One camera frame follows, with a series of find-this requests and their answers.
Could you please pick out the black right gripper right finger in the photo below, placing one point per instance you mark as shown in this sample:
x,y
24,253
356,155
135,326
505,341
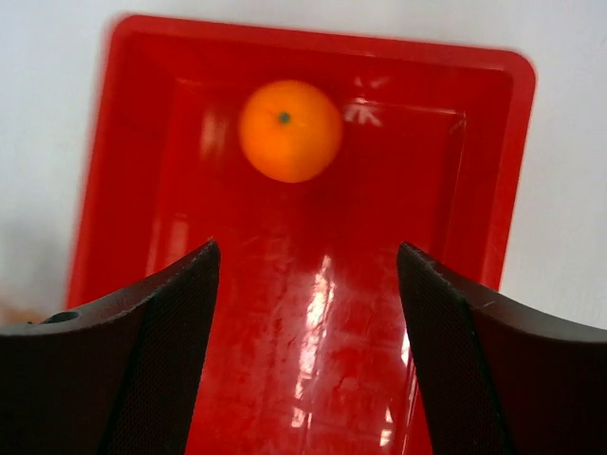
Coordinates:
x,y
497,376

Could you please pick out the orange fruit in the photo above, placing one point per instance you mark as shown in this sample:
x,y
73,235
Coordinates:
x,y
290,131

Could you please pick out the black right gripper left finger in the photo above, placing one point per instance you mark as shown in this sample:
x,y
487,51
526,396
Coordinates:
x,y
118,375

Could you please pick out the red plastic tray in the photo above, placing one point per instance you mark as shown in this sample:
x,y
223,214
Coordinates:
x,y
309,352

